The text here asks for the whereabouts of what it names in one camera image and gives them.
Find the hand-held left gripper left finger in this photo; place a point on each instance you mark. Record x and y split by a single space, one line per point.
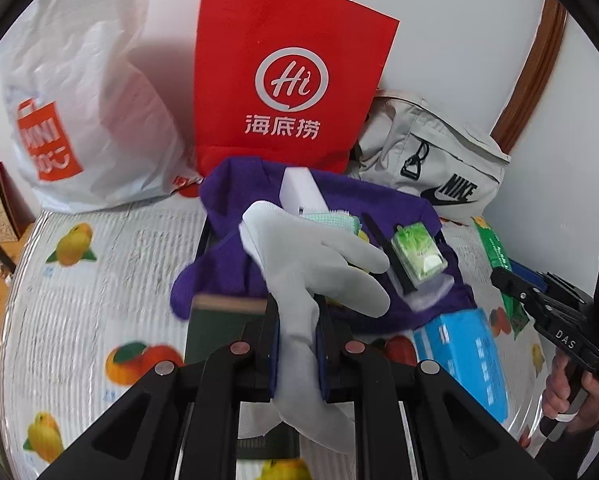
274 355

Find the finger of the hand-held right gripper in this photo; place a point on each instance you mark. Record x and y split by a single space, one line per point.
544 280
539 310

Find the white plastic shopping bag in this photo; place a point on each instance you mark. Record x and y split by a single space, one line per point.
94 110

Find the beige sling bag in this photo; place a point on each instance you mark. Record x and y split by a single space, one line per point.
444 155

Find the purple towel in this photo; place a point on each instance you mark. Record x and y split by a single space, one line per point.
239 200

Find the green tissue pack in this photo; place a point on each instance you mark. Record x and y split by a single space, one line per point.
419 255

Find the red paper bag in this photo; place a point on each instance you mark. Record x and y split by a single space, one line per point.
289 50

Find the wooden door frame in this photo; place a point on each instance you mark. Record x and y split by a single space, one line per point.
534 75

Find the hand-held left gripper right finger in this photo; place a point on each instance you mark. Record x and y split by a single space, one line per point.
322 360

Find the dark green tin box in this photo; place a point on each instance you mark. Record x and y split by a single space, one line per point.
207 330

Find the small red white packet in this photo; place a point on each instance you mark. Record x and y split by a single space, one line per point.
185 185

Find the pale green mesh scrubber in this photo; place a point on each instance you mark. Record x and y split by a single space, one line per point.
329 220

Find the white sponge block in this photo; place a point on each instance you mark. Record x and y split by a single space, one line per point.
302 190

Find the white fabric glove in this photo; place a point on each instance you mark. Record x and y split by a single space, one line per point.
304 270

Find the fruit print tablecloth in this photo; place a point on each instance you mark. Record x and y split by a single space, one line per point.
109 280

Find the green packet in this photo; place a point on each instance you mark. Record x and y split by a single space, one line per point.
502 265

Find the blue packet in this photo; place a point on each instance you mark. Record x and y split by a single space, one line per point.
464 360

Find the person's right hand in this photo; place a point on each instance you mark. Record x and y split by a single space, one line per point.
562 395

